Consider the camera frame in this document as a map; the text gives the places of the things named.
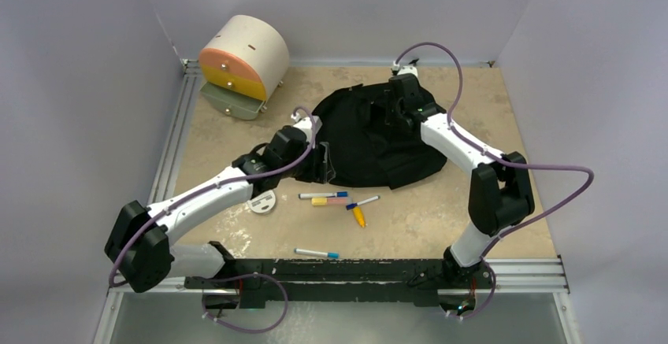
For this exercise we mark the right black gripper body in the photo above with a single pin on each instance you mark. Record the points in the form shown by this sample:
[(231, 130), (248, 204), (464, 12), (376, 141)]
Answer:
[(395, 107)]

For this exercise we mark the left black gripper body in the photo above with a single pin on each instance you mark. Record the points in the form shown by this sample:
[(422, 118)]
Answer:
[(308, 170)]

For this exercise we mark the black student backpack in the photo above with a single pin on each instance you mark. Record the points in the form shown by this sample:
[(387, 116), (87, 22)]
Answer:
[(365, 150)]

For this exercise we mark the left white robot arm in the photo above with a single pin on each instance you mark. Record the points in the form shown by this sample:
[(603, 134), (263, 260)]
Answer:
[(143, 244)]

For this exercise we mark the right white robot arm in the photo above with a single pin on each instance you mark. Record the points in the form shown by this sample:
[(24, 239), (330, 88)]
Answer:
[(500, 192)]

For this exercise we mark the white marker blue cap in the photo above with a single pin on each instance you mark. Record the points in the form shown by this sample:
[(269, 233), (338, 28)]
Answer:
[(338, 194)]

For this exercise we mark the yellow pink highlighter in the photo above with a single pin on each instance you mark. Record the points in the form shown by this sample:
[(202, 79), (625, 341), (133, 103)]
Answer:
[(329, 201)]

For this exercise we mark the upright white marker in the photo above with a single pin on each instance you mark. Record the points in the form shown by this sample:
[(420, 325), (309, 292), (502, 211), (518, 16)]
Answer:
[(362, 202)]

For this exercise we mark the white oval label card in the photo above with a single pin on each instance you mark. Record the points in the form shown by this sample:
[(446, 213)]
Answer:
[(263, 203)]

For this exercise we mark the white marker lying lower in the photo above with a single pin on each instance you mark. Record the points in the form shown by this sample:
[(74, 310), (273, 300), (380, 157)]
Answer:
[(314, 253)]

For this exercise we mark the cream round drawer cabinet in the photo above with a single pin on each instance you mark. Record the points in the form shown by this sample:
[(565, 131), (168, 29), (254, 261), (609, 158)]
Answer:
[(242, 65)]

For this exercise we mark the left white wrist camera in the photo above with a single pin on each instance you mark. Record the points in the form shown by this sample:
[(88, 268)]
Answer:
[(309, 126)]

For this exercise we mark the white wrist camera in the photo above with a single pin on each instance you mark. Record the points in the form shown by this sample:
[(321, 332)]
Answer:
[(408, 69), (309, 126)]

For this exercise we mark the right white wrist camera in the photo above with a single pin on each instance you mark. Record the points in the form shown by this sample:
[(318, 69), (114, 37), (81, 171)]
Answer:
[(408, 69)]

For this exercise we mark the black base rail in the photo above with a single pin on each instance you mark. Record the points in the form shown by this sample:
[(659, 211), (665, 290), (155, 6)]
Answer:
[(420, 282)]

